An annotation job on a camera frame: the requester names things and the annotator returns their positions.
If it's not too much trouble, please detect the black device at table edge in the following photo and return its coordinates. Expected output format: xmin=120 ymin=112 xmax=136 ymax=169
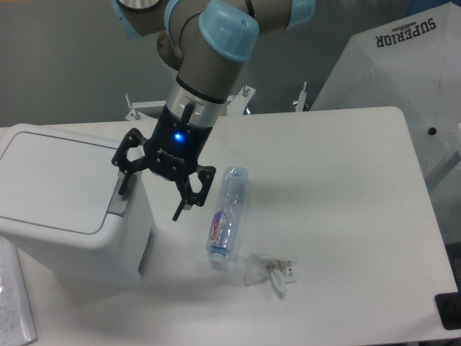
xmin=434 ymin=292 xmax=460 ymax=330

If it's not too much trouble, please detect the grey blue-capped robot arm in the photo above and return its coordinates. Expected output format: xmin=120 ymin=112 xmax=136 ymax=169
xmin=112 ymin=0 xmax=315 ymax=210

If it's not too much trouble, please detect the crushed clear plastic bottle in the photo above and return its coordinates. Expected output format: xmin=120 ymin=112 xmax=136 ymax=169
xmin=206 ymin=167 xmax=249 ymax=266

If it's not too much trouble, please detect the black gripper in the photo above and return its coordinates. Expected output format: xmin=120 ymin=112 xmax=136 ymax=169
xmin=110 ymin=106 xmax=218 ymax=221

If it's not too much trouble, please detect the crumpled clear plastic wrapper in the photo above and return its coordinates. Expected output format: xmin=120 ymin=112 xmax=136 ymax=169
xmin=244 ymin=253 xmax=300 ymax=295

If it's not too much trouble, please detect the white push-lid trash can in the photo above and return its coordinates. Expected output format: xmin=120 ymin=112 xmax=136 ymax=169
xmin=1 ymin=124 xmax=155 ymax=288

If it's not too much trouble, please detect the white umbrella with lettering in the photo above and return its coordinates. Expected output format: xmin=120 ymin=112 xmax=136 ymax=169
xmin=310 ymin=0 xmax=461 ymax=192

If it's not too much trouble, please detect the metallic box at left edge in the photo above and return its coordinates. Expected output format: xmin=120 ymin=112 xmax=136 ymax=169
xmin=1 ymin=237 xmax=37 ymax=345

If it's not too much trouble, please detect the white metal base frame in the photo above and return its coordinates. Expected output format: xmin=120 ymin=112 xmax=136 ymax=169
xmin=125 ymin=81 xmax=311 ymax=121

